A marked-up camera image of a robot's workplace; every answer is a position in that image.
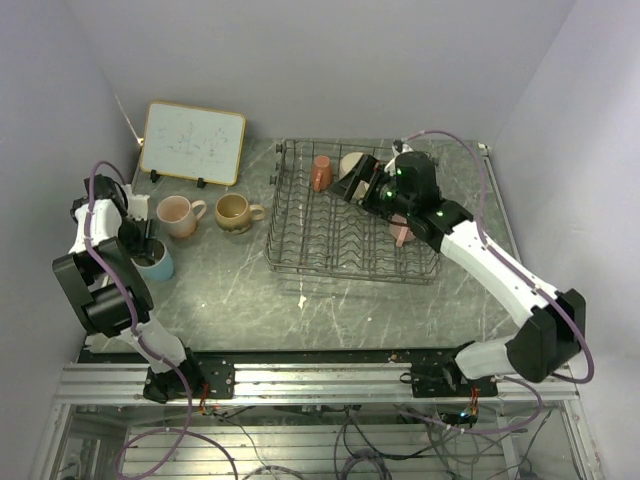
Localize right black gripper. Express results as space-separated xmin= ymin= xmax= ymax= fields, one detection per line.
xmin=329 ymin=153 xmax=415 ymax=220

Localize pale pink mug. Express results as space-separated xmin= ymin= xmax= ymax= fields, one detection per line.
xmin=156 ymin=195 xmax=207 ymax=239

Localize large cream floral mug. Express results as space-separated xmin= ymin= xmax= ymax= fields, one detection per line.
xmin=339 ymin=152 xmax=369 ymax=201

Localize light blue mug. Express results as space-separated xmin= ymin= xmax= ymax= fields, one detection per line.
xmin=132 ymin=239 xmax=174 ymax=282

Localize small salmon dotted mug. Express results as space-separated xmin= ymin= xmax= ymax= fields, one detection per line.
xmin=310 ymin=155 xmax=333 ymax=192

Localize pink hexagonal mug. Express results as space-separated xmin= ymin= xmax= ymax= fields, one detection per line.
xmin=389 ymin=215 xmax=415 ymax=248

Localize tan round stoneware mug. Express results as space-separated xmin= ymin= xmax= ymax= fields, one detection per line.
xmin=215 ymin=193 xmax=266 ymax=235

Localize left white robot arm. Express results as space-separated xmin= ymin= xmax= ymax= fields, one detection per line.
xmin=52 ymin=174 xmax=205 ymax=404

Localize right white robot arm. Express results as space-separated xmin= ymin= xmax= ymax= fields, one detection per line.
xmin=329 ymin=151 xmax=586 ymax=396

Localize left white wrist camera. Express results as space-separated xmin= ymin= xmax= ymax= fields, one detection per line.
xmin=123 ymin=184 xmax=150 ymax=221

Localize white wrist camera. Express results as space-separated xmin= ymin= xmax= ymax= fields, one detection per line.
xmin=123 ymin=184 xmax=150 ymax=221
xmin=392 ymin=140 xmax=414 ymax=157

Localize dark wire dish rack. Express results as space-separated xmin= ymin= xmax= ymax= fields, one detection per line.
xmin=265 ymin=139 xmax=441 ymax=285

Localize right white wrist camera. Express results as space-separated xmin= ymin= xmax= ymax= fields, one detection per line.
xmin=392 ymin=140 xmax=414 ymax=157

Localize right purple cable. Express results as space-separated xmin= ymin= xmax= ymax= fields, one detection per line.
xmin=399 ymin=129 xmax=596 ymax=436

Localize purple cable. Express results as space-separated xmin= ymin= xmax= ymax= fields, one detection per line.
xmin=82 ymin=159 xmax=241 ymax=480
xmin=399 ymin=129 xmax=596 ymax=436

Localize white whiteboard with wooden frame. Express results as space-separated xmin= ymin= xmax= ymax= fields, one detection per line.
xmin=140 ymin=101 xmax=246 ymax=186

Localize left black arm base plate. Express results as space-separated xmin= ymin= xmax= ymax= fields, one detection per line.
xmin=142 ymin=356 xmax=236 ymax=404

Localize aluminium frame rail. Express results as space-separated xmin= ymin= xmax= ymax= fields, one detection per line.
xmin=53 ymin=360 xmax=581 ymax=406

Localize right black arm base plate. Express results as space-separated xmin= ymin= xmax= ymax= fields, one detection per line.
xmin=398 ymin=348 xmax=498 ymax=398

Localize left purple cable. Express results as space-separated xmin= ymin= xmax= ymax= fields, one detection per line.
xmin=82 ymin=159 xmax=241 ymax=480

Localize tangled cables under table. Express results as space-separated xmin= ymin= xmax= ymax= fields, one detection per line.
xmin=169 ymin=399 xmax=531 ymax=480

